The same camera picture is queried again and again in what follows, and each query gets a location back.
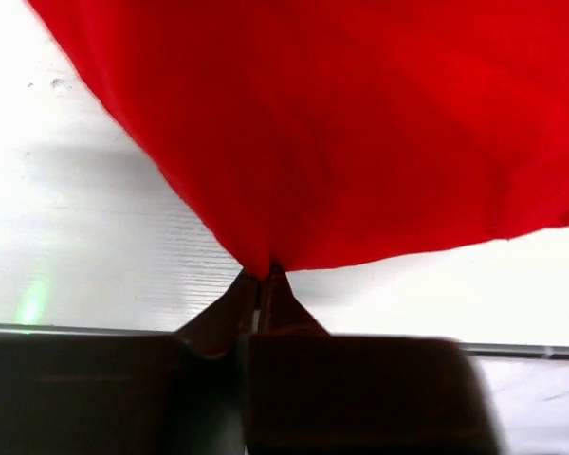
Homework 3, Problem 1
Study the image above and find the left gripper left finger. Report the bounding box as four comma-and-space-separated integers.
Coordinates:
0, 272, 258, 454

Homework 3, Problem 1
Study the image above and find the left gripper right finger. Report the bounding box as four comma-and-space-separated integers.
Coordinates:
244, 266, 503, 454

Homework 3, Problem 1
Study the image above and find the red t shirt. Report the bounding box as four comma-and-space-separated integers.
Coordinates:
32, 1, 569, 278

